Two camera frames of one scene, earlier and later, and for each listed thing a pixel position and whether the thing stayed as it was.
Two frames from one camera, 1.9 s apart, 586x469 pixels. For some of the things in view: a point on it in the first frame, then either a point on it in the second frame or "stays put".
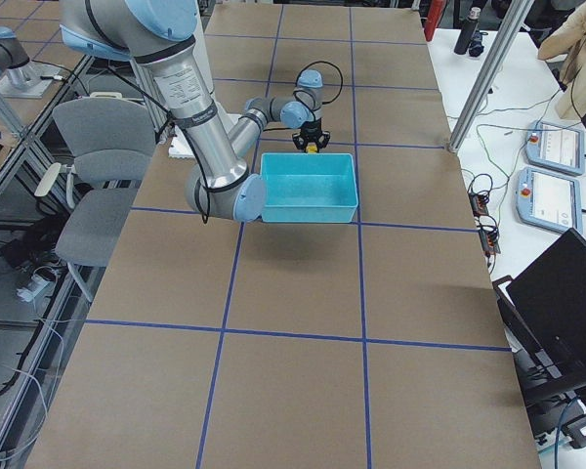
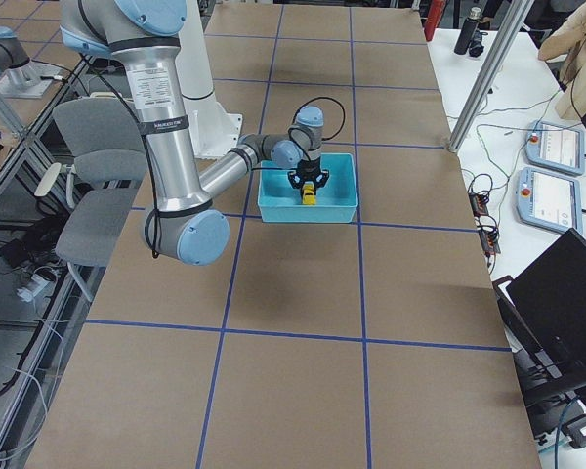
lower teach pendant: x=549 y=199 stays put
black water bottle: x=468 y=31 stays put
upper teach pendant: x=555 y=147 stays put
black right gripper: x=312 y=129 → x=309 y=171
